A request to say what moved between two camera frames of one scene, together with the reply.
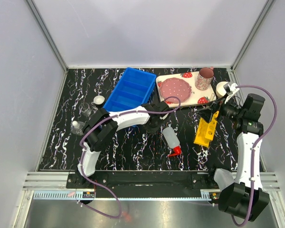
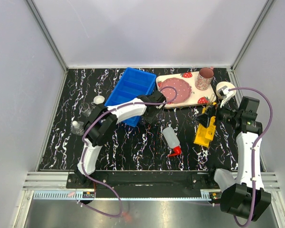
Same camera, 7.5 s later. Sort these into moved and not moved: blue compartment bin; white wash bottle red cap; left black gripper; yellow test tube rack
Moved: left black gripper
Not moved: white wash bottle red cap; blue compartment bin; yellow test tube rack
